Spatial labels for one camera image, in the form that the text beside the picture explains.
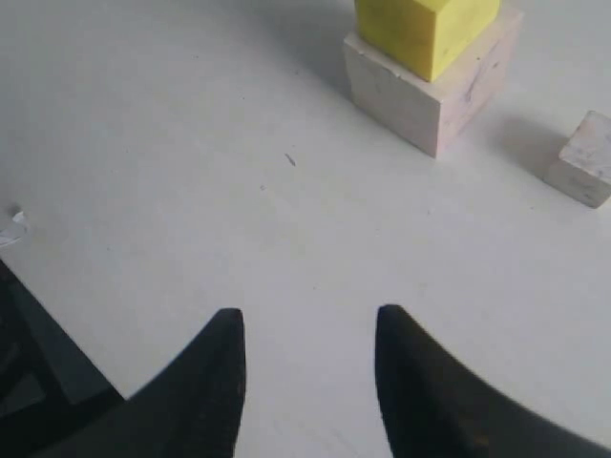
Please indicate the small pale wooden cube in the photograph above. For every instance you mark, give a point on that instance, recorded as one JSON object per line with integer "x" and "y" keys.
{"x": 582, "y": 169}

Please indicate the large pale wooden cube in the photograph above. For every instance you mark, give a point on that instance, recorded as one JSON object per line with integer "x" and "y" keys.
{"x": 430, "y": 115}

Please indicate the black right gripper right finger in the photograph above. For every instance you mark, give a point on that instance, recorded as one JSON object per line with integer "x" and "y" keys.
{"x": 433, "y": 406}

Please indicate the white tape scrap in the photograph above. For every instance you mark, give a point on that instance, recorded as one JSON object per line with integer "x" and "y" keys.
{"x": 17, "y": 229}

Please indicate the yellow cube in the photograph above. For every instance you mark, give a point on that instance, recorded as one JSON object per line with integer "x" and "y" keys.
{"x": 425, "y": 36}

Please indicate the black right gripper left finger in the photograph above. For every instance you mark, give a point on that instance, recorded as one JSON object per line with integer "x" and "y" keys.
{"x": 192, "y": 408}

